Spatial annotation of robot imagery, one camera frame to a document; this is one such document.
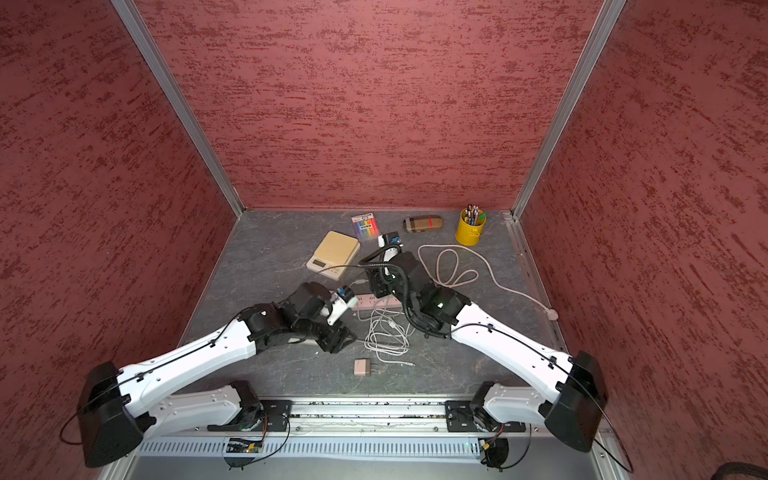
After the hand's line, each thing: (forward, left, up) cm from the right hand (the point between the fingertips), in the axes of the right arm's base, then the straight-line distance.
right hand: (374, 272), depth 74 cm
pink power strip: (+2, +2, -21) cm, 21 cm away
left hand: (-12, +9, -12) cm, 19 cm away
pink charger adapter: (-17, +5, -21) cm, 28 cm away
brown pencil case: (+36, -13, -22) cm, 44 cm away
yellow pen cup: (+28, -33, -15) cm, 45 cm away
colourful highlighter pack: (+36, +6, -22) cm, 43 cm away
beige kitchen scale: (+23, +17, -23) cm, 36 cm away
